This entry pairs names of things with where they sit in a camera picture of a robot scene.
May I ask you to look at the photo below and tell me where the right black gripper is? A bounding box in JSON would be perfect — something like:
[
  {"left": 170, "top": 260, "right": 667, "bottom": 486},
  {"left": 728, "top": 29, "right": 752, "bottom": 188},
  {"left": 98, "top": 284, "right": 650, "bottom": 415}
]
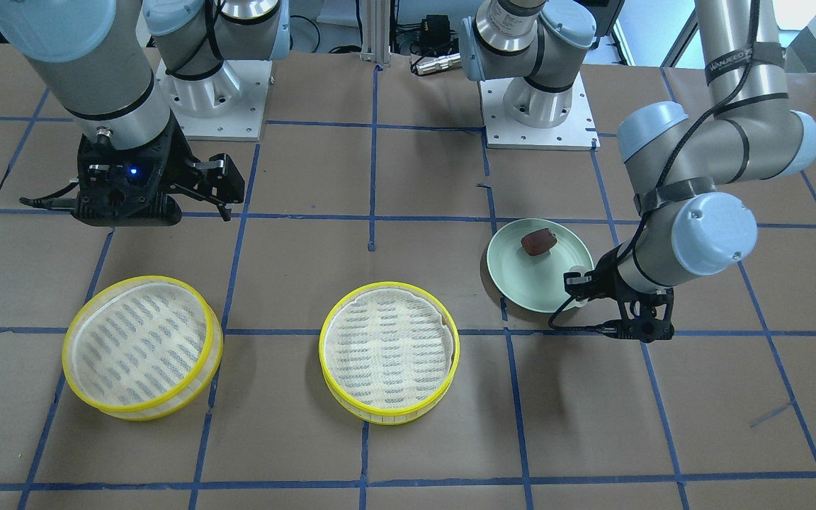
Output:
[{"left": 20, "top": 116, "right": 246, "bottom": 228}]

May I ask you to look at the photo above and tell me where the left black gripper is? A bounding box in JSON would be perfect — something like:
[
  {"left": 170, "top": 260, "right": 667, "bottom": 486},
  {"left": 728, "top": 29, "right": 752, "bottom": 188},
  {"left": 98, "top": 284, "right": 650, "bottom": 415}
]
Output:
[{"left": 564, "top": 246, "right": 676, "bottom": 344}]

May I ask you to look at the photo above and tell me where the brown bun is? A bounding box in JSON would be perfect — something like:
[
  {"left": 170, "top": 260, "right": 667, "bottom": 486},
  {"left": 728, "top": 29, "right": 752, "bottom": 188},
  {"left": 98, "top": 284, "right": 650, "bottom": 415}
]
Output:
[{"left": 521, "top": 228, "right": 557, "bottom": 257}]

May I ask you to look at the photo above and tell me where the yellow steamer basket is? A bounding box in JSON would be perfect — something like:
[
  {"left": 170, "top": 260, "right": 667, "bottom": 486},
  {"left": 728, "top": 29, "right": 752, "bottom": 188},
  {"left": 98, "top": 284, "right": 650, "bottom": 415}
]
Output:
[
  {"left": 62, "top": 276, "right": 225, "bottom": 421},
  {"left": 319, "top": 281, "right": 460, "bottom": 426}
]

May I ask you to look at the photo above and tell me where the white bun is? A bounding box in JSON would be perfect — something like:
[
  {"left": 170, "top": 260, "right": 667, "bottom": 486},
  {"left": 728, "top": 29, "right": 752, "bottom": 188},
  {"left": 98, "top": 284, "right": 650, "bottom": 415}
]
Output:
[{"left": 565, "top": 265, "right": 589, "bottom": 307}]

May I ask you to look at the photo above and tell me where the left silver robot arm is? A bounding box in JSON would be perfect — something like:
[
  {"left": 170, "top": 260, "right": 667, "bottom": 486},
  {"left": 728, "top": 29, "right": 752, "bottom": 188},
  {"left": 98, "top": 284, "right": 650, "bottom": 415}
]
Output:
[{"left": 458, "top": 1, "right": 816, "bottom": 343}]

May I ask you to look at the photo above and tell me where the light green plate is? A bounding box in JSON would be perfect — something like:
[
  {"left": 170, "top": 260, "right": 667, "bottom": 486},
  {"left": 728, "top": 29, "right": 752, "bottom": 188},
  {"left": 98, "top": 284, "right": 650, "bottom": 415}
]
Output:
[{"left": 487, "top": 217, "right": 594, "bottom": 314}]

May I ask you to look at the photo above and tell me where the silver flashlight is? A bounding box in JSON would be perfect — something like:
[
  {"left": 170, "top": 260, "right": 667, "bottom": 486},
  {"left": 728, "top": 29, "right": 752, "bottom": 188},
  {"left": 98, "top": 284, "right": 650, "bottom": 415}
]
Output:
[{"left": 410, "top": 54, "right": 462, "bottom": 77}]

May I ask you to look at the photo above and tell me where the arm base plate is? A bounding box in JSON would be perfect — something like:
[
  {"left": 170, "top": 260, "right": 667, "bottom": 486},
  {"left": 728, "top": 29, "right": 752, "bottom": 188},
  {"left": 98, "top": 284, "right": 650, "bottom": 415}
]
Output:
[
  {"left": 155, "top": 60, "right": 273, "bottom": 142},
  {"left": 479, "top": 74, "right": 601, "bottom": 151}
]

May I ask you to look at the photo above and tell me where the aluminium frame post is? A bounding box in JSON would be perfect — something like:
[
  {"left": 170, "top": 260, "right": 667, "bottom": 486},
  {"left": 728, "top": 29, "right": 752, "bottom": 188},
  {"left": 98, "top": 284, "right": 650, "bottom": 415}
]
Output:
[{"left": 358, "top": 1, "right": 394, "bottom": 69}]

